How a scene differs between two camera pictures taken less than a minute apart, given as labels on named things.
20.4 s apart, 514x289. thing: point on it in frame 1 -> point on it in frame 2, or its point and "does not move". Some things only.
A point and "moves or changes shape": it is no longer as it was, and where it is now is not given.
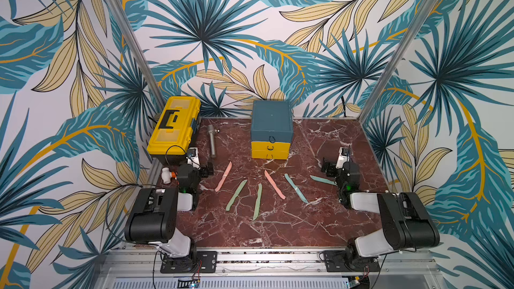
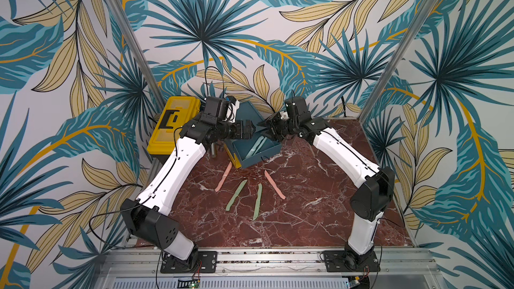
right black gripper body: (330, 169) -> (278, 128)
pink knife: (274, 184) does not move
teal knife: (323, 180) -> (261, 145)
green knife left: (236, 194) does not move
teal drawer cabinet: (272, 122) moves or changes shape
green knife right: (258, 202) does not move
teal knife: (297, 189) -> (255, 146)
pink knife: (225, 173) does not move
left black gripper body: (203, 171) -> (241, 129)
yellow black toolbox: (173, 127) does not move
